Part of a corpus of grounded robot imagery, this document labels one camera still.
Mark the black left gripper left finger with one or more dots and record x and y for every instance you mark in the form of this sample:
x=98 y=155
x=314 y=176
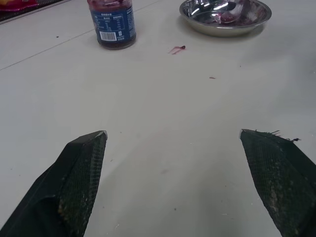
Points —
x=66 y=182

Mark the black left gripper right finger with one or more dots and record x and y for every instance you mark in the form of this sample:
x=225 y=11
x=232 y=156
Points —
x=281 y=182

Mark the jam jar with blue label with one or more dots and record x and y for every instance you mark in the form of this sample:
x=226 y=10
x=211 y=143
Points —
x=114 y=23

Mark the jam smear blob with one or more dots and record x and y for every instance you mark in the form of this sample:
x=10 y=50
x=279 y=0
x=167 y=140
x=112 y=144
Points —
x=178 y=49

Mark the round stainless steel dish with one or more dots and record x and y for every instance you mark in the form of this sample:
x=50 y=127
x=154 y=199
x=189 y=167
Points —
x=223 y=21

